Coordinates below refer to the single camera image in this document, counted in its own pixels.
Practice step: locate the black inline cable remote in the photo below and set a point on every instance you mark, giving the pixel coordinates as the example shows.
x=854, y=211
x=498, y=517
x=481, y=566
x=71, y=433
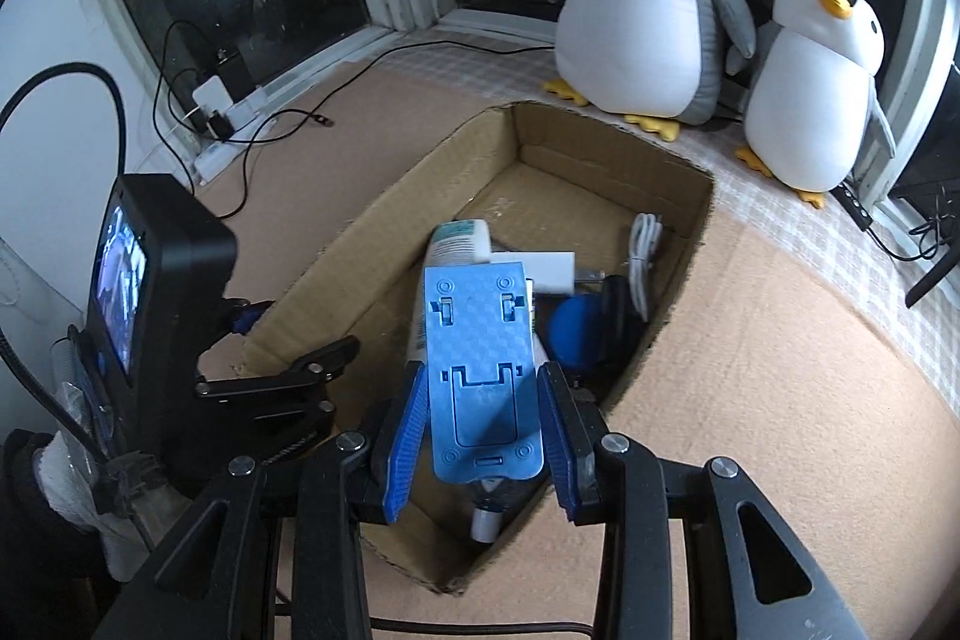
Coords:
x=848, y=200

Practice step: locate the white power strip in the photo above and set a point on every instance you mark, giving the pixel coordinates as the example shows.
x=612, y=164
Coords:
x=231, y=122

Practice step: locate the small plush penguin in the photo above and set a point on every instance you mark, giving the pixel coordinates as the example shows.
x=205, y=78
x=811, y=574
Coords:
x=813, y=94

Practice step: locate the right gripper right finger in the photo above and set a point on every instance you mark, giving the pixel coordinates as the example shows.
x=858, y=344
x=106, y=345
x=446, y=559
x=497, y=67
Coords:
x=748, y=575

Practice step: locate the white blue lotion bottle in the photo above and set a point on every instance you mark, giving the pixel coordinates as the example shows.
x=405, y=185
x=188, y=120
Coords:
x=455, y=244

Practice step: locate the blue sanitizer bottle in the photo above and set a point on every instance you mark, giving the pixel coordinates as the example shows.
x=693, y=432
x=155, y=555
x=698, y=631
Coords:
x=492, y=499

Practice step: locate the checkered cloth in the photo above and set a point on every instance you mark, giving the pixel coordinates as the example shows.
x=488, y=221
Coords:
x=872, y=270

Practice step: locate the white wall charger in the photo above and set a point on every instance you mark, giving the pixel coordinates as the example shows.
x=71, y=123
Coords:
x=551, y=273

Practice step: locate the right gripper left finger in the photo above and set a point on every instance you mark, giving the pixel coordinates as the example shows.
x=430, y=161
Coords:
x=214, y=574

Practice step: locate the black cylinder case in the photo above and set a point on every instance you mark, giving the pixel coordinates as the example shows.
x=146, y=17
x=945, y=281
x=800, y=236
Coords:
x=621, y=327

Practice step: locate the blue round tin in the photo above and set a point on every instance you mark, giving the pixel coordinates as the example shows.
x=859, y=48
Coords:
x=575, y=332

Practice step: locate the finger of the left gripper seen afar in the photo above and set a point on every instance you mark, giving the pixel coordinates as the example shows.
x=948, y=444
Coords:
x=305, y=376

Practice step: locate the blue phone stand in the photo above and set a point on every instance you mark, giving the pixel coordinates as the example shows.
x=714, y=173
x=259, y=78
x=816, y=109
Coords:
x=484, y=413

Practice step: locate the cardboard box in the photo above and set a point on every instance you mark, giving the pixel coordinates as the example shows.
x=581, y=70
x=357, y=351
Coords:
x=532, y=238

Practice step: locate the large plush penguin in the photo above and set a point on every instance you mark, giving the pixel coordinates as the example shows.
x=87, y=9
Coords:
x=656, y=63

